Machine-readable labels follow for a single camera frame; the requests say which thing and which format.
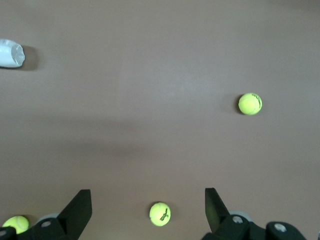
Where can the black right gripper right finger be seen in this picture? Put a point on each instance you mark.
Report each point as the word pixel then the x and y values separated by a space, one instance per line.
pixel 217 217

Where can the clear white tennis ball can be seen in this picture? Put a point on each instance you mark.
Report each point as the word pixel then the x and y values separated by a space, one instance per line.
pixel 10 53

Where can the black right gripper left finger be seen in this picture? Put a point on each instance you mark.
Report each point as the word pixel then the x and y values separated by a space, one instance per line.
pixel 72 217

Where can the yellow tennis ball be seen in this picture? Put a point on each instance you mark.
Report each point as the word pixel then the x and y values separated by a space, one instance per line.
pixel 160 214
pixel 15 222
pixel 250 103

